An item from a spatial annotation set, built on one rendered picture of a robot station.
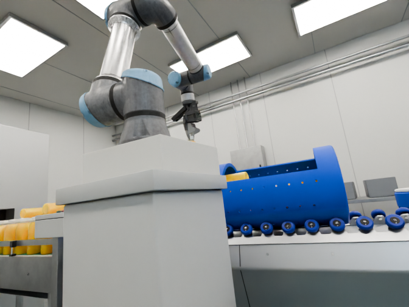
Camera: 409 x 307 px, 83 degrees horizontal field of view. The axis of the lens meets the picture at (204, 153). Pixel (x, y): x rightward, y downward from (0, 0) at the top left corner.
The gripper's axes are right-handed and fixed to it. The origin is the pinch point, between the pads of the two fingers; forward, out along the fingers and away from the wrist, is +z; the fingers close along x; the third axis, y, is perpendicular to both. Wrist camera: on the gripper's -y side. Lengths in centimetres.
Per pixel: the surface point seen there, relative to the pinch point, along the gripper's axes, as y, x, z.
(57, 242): -44, -52, 40
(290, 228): 50, -34, 41
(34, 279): -74, -47, 61
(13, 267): -94, -45, 57
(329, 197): 63, -35, 32
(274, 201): 46, -35, 32
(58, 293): -43, -54, 61
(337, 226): 64, -34, 41
